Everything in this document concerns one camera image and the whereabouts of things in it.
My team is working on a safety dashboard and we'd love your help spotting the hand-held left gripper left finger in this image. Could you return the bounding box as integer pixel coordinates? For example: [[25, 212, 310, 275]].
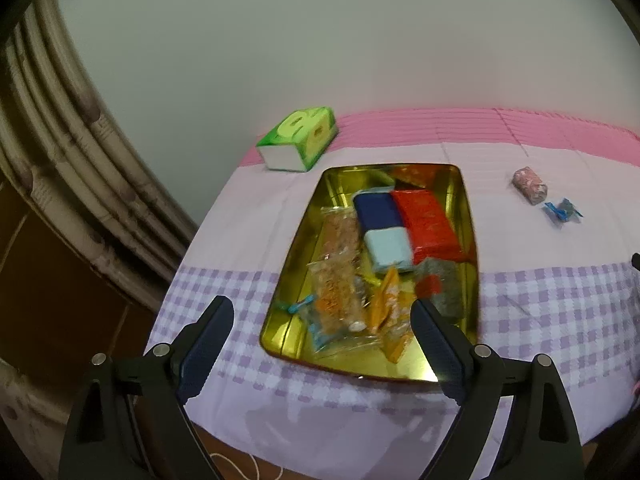
[[59, 295, 236, 480]]

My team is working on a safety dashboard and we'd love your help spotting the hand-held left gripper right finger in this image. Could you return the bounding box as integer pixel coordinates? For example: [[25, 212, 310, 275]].
[[409, 297, 586, 480]]

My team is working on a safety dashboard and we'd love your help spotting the grey and red snack packet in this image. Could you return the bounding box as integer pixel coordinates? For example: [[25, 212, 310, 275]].
[[414, 257, 464, 319]]

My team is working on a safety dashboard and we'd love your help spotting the orange snack packet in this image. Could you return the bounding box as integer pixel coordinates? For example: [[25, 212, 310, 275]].
[[367, 266, 417, 364]]

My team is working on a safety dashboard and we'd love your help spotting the gold metal tin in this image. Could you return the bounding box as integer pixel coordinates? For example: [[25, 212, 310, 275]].
[[260, 163, 483, 385]]

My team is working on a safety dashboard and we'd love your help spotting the clear bag of yellow snacks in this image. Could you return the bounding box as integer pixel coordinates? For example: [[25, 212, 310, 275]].
[[306, 255, 382, 357]]

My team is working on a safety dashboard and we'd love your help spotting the small blue wrapped candy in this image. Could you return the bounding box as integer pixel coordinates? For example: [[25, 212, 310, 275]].
[[544, 198, 585, 224]]

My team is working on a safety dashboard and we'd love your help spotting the pink and purple checked tablecloth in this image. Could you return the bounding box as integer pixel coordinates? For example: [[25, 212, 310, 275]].
[[145, 106, 640, 480]]

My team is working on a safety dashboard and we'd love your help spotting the navy and light blue pack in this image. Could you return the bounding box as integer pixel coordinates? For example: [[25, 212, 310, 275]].
[[353, 191, 415, 272]]

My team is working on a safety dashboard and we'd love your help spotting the pink patterned snack packet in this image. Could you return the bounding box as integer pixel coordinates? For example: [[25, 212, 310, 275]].
[[512, 166, 549, 207]]

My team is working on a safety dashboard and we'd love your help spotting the clear bag of orange crisps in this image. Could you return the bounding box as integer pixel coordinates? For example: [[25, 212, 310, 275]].
[[320, 205, 362, 267]]

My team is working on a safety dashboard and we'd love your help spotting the dark cloth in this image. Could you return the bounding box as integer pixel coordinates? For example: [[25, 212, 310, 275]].
[[582, 405, 640, 480]]

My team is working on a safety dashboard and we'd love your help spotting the green tissue box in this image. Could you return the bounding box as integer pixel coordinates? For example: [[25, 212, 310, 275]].
[[256, 106, 341, 174]]

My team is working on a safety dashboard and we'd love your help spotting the beige patterned curtain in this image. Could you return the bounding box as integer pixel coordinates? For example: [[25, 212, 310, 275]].
[[0, 0, 199, 313]]

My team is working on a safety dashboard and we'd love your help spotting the white cable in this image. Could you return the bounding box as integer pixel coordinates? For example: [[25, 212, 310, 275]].
[[210, 452, 282, 480]]

